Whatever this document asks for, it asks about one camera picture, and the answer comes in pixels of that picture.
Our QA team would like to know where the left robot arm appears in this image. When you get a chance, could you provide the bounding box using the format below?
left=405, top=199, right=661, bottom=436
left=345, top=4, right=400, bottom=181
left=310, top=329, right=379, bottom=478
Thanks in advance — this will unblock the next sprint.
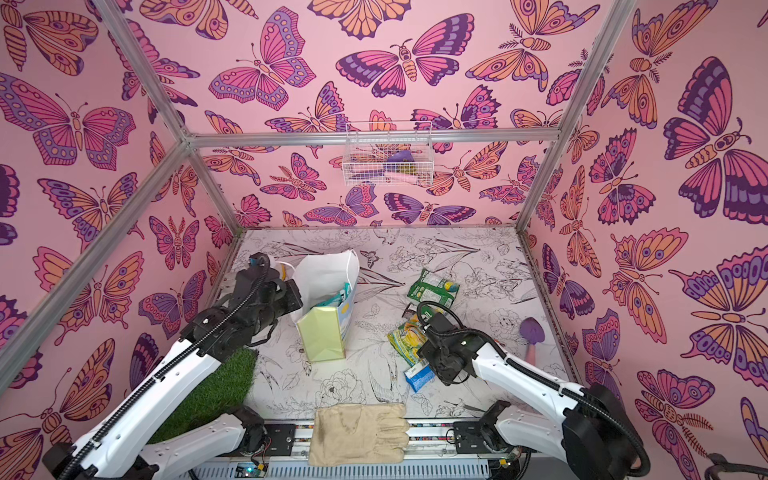
left=43, top=253, right=303, bottom=479

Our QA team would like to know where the small blue snack pack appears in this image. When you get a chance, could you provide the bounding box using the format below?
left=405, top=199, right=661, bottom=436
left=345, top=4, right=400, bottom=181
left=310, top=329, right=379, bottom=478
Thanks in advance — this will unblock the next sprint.
left=404, top=362, right=435, bottom=393

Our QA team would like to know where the yellow-green Fox's spring tea bag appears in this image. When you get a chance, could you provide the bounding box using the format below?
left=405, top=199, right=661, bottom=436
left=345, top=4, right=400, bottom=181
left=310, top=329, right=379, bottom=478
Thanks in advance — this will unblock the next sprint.
left=387, top=316, right=427, bottom=366

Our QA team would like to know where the green spring tea bag back-side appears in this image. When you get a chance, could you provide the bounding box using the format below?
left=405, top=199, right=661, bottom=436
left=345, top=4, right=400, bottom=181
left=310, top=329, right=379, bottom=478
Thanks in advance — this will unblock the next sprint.
left=407, top=269, right=460, bottom=308

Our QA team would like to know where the beige work glove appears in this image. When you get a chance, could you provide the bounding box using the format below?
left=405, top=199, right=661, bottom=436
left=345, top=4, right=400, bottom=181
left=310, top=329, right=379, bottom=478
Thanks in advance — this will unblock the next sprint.
left=309, top=403, right=410, bottom=467

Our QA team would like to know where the purple pink garden trowel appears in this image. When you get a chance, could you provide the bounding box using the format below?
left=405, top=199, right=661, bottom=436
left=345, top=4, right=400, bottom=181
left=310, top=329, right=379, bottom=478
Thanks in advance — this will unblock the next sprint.
left=519, top=317, right=546, bottom=365

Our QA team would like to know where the white wire basket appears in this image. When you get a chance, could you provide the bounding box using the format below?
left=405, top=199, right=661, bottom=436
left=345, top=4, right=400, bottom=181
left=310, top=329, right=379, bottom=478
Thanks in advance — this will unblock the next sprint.
left=339, top=120, right=435, bottom=187

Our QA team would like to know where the green artificial grass mat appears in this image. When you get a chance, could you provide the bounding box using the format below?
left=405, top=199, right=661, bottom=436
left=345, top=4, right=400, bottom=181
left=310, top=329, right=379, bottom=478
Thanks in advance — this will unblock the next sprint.
left=149, top=348, right=258, bottom=444

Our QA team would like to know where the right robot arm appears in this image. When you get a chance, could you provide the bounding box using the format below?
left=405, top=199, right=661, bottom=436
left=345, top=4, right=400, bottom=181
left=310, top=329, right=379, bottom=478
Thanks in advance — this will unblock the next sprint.
left=416, top=301, right=651, bottom=479

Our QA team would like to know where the teal candy bag back-side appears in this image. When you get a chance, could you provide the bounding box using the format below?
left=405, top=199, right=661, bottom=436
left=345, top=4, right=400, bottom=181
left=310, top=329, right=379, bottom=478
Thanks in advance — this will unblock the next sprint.
left=317, top=283, right=351, bottom=308

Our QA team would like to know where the white paper bag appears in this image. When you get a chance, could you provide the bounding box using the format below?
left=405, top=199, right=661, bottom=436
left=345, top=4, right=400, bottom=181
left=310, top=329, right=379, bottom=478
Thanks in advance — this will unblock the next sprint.
left=280, top=250, right=360, bottom=363

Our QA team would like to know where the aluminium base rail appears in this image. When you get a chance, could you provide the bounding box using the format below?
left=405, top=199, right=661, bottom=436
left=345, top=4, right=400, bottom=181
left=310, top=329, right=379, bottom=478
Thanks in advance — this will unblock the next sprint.
left=178, top=418, right=532, bottom=479

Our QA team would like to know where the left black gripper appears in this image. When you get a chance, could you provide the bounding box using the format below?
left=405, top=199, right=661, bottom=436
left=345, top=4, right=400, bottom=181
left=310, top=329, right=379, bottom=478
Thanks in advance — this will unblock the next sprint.
left=245, top=280, right=301, bottom=342

